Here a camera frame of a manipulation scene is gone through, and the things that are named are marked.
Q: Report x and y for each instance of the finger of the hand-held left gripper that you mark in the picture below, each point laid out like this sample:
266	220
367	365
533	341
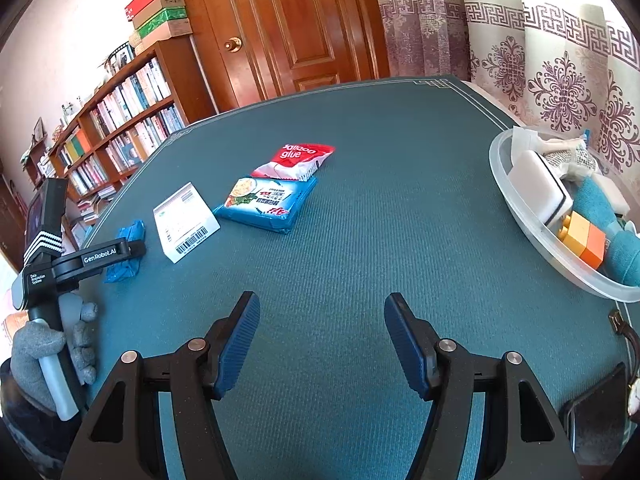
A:
132	250

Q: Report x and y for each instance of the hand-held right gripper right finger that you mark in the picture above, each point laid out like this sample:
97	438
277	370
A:
407	350

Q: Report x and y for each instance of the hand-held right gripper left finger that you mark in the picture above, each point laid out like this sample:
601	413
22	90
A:
237	345

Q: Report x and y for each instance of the blue plastic packet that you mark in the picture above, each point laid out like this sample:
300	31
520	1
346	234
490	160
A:
120	272

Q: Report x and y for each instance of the white box with barcode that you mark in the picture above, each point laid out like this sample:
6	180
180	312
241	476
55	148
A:
182	220

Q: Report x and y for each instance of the clear plastic basin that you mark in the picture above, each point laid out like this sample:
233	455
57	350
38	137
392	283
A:
522	217

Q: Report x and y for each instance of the yellow and orange toy block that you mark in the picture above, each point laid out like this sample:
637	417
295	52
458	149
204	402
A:
582	237

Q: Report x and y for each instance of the white sponge with dark layer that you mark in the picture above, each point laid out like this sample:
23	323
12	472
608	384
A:
537	180
615	192

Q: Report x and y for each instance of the teal woven cloth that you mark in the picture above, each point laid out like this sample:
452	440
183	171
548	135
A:
625	255

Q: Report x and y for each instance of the white mesh cloth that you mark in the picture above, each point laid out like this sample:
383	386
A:
575	160

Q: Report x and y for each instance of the person's left forearm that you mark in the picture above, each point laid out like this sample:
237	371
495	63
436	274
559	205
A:
30	430

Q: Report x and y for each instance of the person's left hand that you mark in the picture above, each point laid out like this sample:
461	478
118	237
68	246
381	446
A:
35	345

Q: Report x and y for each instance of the small wooden shelf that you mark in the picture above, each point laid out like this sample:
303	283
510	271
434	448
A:
35	160

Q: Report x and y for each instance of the blue snack packet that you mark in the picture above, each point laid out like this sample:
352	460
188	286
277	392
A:
265	205

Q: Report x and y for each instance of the rows of books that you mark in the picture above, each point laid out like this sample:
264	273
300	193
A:
135	90

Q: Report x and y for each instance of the wooden bookshelf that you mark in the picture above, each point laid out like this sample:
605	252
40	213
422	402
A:
190	85

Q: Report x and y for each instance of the film strip decoration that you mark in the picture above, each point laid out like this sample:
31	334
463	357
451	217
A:
119	55

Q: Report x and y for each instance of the red and white packet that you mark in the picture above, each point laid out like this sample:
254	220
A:
295	157

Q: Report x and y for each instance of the dark flat object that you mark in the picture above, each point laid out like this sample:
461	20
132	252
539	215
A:
595	415

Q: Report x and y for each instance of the brass door knob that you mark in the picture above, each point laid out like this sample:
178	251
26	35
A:
232	45

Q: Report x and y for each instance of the green box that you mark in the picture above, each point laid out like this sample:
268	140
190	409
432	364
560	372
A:
162	20

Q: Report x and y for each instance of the wooden door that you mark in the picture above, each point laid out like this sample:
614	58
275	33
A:
300	20

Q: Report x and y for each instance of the sheer purple patterned curtain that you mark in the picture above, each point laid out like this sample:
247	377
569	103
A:
420	25

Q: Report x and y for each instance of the white purple patterned curtain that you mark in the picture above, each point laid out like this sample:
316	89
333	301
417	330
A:
560	60

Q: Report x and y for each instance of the picture frame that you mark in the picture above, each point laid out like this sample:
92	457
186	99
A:
38	129

